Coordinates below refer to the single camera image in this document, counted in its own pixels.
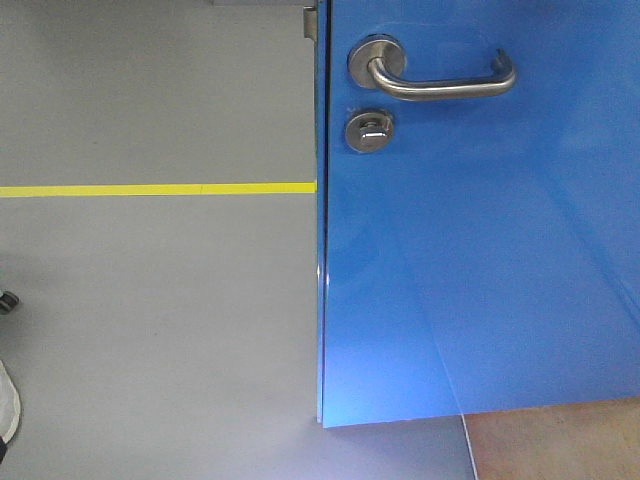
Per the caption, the blue door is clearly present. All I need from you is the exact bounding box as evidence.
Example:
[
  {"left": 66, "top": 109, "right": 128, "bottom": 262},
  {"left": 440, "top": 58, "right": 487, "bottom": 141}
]
[{"left": 317, "top": 1, "right": 639, "bottom": 427}]

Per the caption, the steel thumb turn lock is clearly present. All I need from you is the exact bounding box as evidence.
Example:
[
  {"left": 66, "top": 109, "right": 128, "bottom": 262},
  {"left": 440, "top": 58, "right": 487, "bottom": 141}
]
[{"left": 345, "top": 110, "right": 394, "bottom": 153}]

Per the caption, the plywood base platform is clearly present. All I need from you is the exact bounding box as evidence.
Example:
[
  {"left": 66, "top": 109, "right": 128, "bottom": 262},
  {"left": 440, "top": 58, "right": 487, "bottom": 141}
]
[{"left": 465, "top": 397, "right": 639, "bottom": 479}]

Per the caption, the white sneaker near chair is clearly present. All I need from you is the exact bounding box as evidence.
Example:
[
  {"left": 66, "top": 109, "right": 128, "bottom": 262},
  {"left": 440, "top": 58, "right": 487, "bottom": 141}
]
[{"left": 0, "top": 363, "right": 22, "bottom": 460}]

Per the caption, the steel door lever handle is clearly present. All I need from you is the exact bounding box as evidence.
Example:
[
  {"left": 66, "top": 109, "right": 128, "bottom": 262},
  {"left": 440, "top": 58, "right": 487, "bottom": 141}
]
[{"left": 347, "top": 35, "right": 518, "bottom": 102}]

